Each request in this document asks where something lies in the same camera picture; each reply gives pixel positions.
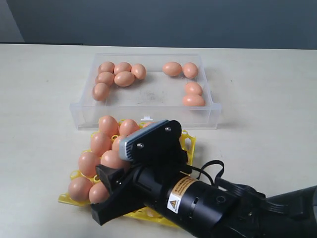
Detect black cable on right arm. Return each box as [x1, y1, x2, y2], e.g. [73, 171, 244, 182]
[180, 160, 273, 214]

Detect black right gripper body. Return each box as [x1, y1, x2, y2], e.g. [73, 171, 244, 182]
[132, 167, 238, 233]

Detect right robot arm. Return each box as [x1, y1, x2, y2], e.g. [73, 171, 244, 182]
[92, 165, 317, 238]

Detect yellow plastic egg tray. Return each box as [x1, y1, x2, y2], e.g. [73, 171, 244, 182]
[58, 129, 196, 228]

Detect clear plastic box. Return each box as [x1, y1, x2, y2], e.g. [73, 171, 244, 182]
[70, 54, 221, 130]

